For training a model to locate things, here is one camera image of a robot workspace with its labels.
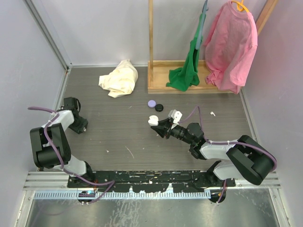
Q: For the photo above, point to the blue hanger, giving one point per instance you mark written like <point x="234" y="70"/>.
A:
<point x="198" y="34"/>

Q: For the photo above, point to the green shirt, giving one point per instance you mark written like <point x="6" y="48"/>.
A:
<point x="184" y="77"/>

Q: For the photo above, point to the purple earbud charging case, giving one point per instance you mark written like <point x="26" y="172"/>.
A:
<point x="151" y="103"/>

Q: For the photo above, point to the orange hanger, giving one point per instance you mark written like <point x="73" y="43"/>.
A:
<point x="240" y="6"/>

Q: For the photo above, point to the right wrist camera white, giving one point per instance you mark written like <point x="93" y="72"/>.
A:
<point x="175" y="116"/>

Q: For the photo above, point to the cream cloth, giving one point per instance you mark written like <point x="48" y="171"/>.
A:
<point x="121" y="81"/>

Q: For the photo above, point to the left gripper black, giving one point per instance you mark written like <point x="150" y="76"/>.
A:
<point x="78" y="129"/>

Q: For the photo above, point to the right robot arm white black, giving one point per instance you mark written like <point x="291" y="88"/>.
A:
<point x="237" y="158"/>

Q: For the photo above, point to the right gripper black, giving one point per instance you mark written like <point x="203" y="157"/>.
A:
<point x="162" y="129"/>

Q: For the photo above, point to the white cable duct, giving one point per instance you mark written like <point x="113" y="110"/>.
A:
<point x="90" y="195"/>

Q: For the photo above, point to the black earbud charging case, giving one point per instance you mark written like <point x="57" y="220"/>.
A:
<point x="159" y="107"/>

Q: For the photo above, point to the pink shirt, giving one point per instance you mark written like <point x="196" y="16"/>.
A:
<point x="230" y="48"/>

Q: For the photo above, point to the wooden clothes rack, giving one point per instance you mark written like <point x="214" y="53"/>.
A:
<point x="158" y="71"/>

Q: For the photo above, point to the white earbud charging case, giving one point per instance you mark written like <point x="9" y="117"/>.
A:
<point x="153" y="120"/>

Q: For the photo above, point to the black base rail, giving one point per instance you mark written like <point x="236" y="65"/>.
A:
<point x="159" y="181"/>

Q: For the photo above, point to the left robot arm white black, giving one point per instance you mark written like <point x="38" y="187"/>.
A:
<point x="50" y="146"/>

